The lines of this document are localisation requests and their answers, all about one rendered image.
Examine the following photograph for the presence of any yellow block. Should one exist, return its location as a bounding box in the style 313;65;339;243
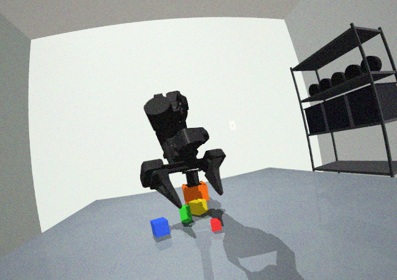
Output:
189;199;208;215

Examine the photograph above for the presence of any blue block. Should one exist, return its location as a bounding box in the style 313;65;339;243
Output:
150;217;170;238

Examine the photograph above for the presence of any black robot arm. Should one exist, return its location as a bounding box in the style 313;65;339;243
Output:
143;91;210;187

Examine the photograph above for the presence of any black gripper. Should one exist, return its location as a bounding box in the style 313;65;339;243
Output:
140;134;226;209

